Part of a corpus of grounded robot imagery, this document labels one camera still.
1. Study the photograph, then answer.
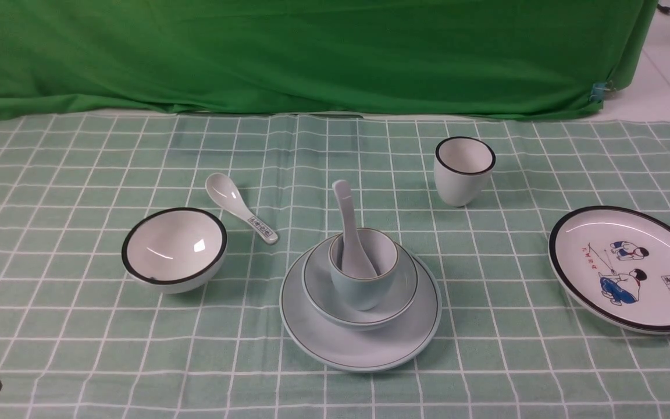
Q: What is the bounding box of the plain white ceramic spoon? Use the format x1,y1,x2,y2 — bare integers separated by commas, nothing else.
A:
332,179,377,279

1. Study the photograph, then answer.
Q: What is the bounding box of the pale blue ceramic cup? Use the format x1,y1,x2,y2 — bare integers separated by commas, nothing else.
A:
328,228,404,311

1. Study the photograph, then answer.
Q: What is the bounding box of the white bowl black rim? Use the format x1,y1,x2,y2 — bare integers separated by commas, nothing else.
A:
120,207,229,294

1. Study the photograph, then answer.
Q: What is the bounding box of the white spoon with characters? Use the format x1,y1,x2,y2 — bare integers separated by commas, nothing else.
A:
205,173,279,245

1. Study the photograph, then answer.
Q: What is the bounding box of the pale blue shallow bowl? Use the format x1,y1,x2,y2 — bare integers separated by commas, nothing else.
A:
301,234,418,331

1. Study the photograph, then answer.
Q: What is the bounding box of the pale blue large plate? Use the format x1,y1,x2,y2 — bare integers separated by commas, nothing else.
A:
279,245,443,373

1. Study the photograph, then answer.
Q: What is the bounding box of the white cup black rim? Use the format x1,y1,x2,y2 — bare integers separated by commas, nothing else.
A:
433,136,497,207

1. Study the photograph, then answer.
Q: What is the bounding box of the green backdrop cloth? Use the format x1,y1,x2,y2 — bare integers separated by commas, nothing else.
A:
0,1,657,121

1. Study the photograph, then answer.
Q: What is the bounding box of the white plate with cartoon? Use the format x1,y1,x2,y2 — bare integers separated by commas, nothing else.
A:
548,206,670,335

